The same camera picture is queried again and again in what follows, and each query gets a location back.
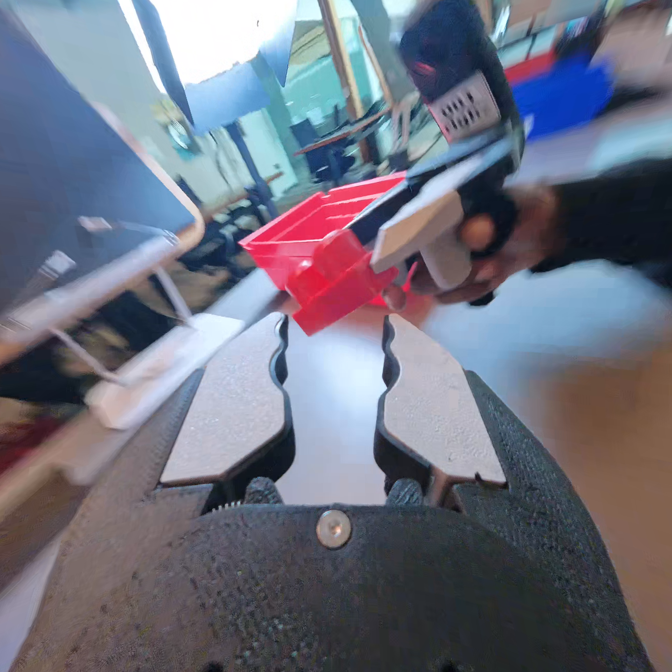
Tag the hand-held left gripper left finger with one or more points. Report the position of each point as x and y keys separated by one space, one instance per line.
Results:
x=231 y=414

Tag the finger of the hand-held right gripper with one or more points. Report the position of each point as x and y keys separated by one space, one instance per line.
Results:
x=414 y=231
x=420 y=183

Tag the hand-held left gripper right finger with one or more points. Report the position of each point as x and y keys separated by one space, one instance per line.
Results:
x=435 y=414

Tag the red toy block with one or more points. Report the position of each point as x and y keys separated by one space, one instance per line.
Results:
x=336 y=283

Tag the red plastic bin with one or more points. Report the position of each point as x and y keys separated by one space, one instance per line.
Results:
x=294 y=231

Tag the red storage tote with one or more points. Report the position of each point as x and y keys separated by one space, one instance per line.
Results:
x=525 y=71

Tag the blue bin with white label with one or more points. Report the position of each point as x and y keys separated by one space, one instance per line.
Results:
x=561 y=99

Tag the black light stand pole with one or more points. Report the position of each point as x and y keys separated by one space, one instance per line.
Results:
x=252 y=168

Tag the studio light panel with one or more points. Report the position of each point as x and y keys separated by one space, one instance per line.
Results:
x=210 y=36

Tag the black board with pale rim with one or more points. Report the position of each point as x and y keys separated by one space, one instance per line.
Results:
x=78 y=157

